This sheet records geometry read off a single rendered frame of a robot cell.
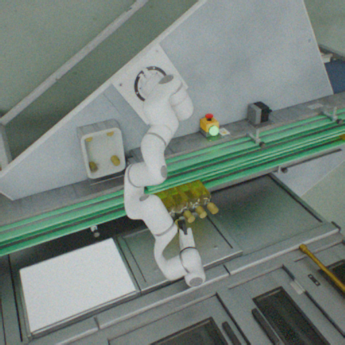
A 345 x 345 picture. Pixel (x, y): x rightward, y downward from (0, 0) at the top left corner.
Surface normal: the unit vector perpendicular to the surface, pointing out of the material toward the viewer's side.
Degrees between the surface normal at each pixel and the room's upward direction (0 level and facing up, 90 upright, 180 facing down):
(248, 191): 90
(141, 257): 90
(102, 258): 90
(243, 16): 0
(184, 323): 90
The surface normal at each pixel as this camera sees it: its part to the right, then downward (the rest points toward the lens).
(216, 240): -0.04, -0.80
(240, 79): 0.42, 0.52
